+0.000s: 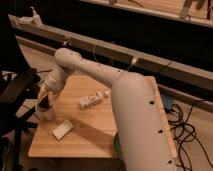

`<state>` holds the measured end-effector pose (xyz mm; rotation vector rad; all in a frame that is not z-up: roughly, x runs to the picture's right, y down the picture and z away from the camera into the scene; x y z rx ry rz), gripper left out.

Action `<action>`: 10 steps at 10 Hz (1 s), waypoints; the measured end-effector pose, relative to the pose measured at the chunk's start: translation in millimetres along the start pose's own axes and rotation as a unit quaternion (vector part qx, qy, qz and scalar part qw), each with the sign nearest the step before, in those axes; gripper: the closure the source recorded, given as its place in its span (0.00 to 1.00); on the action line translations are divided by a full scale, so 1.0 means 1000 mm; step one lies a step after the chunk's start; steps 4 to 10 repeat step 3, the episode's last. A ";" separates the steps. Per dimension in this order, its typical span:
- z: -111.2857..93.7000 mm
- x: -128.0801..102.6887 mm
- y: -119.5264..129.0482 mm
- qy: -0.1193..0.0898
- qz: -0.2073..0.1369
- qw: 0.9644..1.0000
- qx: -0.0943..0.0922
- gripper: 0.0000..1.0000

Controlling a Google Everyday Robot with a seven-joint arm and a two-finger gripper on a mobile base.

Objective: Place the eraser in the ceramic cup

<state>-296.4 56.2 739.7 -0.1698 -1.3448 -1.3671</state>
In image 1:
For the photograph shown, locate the green object behind arm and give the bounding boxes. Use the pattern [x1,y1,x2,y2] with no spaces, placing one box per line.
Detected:
[113,133,123,158]

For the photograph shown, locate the black chair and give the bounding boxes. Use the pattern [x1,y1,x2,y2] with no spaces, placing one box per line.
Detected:
[0,69,40,171]

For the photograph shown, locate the blue box on floor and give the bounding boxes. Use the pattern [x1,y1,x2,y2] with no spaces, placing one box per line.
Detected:
[161,94,173,110]

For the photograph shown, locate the white toy block object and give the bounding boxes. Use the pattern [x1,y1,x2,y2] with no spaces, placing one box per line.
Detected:
[79,91,109,110]

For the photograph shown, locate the black floor cables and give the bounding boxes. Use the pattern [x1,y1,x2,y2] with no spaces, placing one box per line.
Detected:
[165,98,213,171]

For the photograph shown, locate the white clamp on rail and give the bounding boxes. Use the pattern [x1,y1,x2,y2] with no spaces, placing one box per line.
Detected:
[18,6,43,26]

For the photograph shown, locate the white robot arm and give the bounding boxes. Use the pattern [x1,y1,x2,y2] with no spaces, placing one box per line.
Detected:
[38,48,176,171]

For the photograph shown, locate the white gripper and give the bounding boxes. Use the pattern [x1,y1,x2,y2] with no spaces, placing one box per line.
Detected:
[38,84,60,108]

